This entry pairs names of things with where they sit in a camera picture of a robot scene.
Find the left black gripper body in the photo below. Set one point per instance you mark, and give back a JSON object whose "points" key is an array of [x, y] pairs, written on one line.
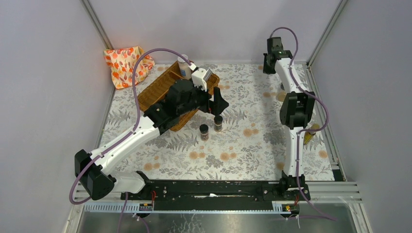
{"points": [[198, 100]]}

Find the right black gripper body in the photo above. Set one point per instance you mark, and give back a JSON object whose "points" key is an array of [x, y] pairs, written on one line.
{"points": [[267, 68]]}

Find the blue label pellet jar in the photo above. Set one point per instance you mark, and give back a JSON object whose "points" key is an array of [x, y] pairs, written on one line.
{"points": [[184, 68], [206, 73]]}

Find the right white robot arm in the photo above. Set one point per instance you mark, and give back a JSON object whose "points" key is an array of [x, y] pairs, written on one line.
{"points": [[295, 114]]}

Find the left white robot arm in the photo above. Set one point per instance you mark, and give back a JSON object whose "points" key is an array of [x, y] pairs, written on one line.
{"points": [[95, 170]]}

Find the dark spice jar right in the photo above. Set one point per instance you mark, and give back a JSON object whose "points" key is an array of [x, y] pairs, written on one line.
{"points": [[218, 123]]}

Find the dark spice jar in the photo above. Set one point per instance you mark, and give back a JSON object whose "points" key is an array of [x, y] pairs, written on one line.
{"points": [[218, 123], [204, 132]]}

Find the brown wicker divided basket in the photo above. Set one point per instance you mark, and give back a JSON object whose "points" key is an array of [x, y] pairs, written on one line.
{"points": [[157, 90]]}

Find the dark spice jar left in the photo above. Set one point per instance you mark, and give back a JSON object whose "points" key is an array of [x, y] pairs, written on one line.
{"points": [[204, 132]]}

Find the floral patterned table mat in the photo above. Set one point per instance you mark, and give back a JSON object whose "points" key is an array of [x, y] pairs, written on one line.
{"points": [[251, 145]]}

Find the orange floral cloth bag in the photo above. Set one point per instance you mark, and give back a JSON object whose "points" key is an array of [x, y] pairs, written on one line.
{"points": [[121, 63]]}

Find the yellow label sauce bottle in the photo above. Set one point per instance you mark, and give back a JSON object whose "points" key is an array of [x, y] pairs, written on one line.
{"points": [[309, 135]]}

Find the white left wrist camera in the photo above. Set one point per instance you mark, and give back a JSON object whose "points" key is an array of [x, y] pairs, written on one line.
{"points": [[197, 79]]}

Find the aluminium frame rail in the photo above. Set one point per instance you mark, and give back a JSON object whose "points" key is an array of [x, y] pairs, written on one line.
{"points": [[97, 23]]}

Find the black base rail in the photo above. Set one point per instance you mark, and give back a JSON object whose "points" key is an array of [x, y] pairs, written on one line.
{"points": [[185, 195]]}

